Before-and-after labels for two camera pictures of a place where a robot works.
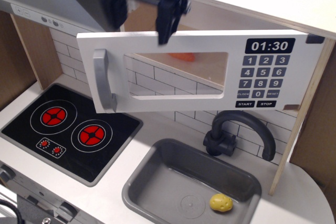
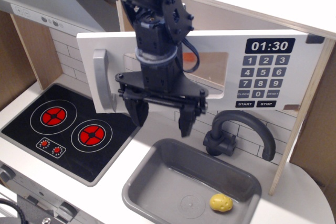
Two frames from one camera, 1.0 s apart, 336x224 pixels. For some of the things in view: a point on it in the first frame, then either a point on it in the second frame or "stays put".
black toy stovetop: [59, 127] stays put
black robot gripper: [175, 3] to [162, 82]
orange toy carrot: [187, 56] stays put
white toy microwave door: [203, 72] stays put
